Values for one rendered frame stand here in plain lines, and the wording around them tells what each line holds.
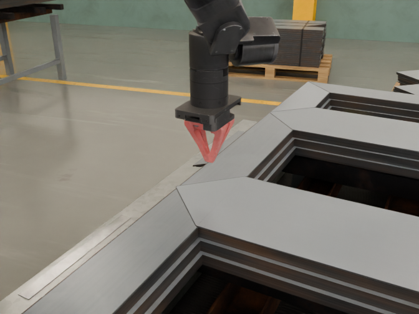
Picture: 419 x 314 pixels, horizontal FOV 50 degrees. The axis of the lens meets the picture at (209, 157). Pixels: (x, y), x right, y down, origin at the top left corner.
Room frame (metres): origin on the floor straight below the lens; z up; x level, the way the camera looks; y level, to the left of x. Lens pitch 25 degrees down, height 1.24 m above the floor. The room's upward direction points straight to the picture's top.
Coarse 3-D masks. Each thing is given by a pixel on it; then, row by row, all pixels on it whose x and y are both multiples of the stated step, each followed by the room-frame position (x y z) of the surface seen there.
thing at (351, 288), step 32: (352, 96) 1.22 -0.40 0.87; (288, 160) 0.88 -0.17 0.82; (352, 160) 0.87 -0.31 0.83; (384, 160) 0.85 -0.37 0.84; (416, 160) 0.82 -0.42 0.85; (192, 256) 0.52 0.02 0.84; (224, 256) 0.53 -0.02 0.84; (256, 256) 0.51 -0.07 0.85; (288, 256) 0.49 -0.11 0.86; (160, 288) 0.45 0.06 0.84; (288, 288) 0.47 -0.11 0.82; (320, 288) 0.46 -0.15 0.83; (352, 288) 0.44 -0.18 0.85; (384, 288) 0.43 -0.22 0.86
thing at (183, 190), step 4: (188, 184) 0.68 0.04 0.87; (192, 184) 0.68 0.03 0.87; (196, 184) 0.68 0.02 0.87; (176, 188) 0.67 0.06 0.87; (180, 188) 0.67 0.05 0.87; (184, 188) 0.67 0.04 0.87; (188, 188) 0.67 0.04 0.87; (192, 188) 0.67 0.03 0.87; (180, 192) 0.66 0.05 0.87; (184, 192) 0.66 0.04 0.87; (188, 192) 0.66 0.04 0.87; (180, 196) 0.64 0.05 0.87; (184, 196) 0.64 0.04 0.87
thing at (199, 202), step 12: (216, 180) 0.70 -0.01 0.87; (228, 180) 0.70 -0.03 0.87; (240, 180) 0.70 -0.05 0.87; (192, 192) 0.66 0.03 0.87; (204, 192) 0.66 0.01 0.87; (216, 192) 0.66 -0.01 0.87; (228, 192) 0.66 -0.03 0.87; (192, 204) 0.62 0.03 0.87; (204, 204) 0.62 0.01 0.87; (216, 204) 0.62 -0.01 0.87; (192, 216) 0.58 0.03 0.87; (204, 216) 0.58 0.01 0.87
